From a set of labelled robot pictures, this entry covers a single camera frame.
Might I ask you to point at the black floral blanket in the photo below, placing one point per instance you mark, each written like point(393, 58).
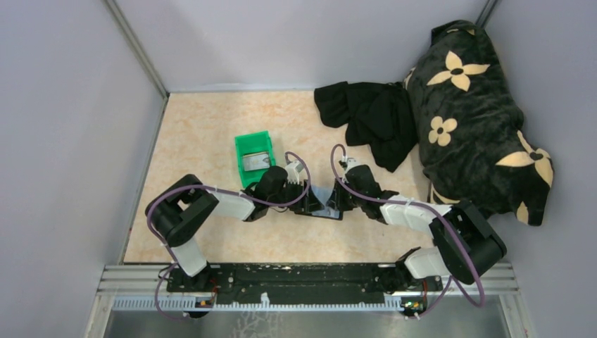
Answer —
point(471, 144)

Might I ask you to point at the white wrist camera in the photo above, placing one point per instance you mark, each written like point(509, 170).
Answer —
point(348, 163)
point(294, 170)

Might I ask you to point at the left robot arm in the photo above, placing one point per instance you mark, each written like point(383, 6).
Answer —
point(177, 214)

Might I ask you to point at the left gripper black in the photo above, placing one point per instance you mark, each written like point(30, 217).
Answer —
point(296, 205)

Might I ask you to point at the black cloth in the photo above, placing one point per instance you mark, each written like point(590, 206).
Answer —
point(376, 114)

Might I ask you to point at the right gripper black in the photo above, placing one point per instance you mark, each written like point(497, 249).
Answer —
point(348, 207)

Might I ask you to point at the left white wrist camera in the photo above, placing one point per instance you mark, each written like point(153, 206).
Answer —
point(294, 170)

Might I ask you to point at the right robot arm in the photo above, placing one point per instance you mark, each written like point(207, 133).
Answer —
point(465, 246)

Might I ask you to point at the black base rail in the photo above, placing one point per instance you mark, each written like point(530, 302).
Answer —
point(301, 284)

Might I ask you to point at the white credit card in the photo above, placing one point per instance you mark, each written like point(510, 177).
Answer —
point(256, 161)

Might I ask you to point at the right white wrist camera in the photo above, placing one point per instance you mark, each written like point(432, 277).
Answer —
point(348, 163)

